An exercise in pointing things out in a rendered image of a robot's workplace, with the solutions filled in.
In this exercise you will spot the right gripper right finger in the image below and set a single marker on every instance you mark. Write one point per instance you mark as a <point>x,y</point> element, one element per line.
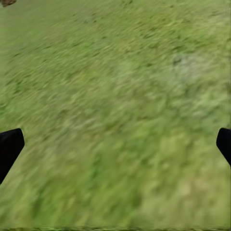
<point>224,143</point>

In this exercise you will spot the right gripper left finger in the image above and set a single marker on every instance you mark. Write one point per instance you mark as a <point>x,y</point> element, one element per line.
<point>11,144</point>

